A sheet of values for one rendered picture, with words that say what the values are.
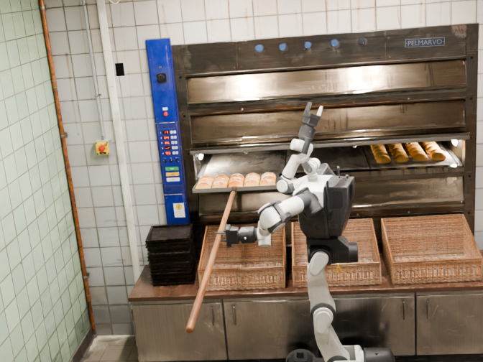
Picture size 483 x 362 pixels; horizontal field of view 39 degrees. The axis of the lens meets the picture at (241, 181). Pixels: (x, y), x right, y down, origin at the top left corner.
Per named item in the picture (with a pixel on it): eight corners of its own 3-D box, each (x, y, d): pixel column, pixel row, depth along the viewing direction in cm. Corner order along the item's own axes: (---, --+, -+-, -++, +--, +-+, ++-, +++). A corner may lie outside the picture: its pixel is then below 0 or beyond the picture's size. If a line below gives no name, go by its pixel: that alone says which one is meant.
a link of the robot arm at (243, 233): (224, 228, 351) (247, 227, 349) (226, 221, 360) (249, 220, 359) (226, 251, 354) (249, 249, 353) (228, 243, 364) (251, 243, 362)
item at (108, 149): (98, 153, 467) (97, 138, 464) (113, 152, 466) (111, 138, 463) (95, 156, 460) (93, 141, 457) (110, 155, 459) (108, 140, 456)
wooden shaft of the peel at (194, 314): (192, 334, 265) (192, 327, 264) (185, 334, 265) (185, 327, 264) (235, 195, 427) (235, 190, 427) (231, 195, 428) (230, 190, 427)
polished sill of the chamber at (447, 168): (197, 183, 473) (197, 177, 472) (462, 169, 455) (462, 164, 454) (196, 185, 468) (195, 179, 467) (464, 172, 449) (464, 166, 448)
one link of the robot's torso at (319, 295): (335, 313, 401) (332, 240, 387) (336, 328, 384) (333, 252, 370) (309, 314, 402) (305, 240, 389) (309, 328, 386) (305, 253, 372)
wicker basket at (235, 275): (208, 261, 482) (205, 225, 474) (287, 258, 476) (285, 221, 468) (198, 291, 436) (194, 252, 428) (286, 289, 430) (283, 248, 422)
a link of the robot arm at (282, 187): (292, 197, 414) (322, 186, 400) (280, 200, 404) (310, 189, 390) (287, 179, 415) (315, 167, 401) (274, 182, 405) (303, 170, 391)
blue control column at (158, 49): (212, 238, 684) (190, 19, 622) (228, 237, 682) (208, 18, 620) (180, 335, 500) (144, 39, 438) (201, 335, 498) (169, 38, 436)
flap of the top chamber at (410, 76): (188, 105, 451) (187, 76, 452) (465, 87, 433) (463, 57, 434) (187, 104, 446) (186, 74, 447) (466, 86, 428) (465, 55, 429)
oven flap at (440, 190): (200, 215, 473) (198, 187, 475) (463, 203, 455) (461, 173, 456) (199, 215, 469) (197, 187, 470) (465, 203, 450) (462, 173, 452)
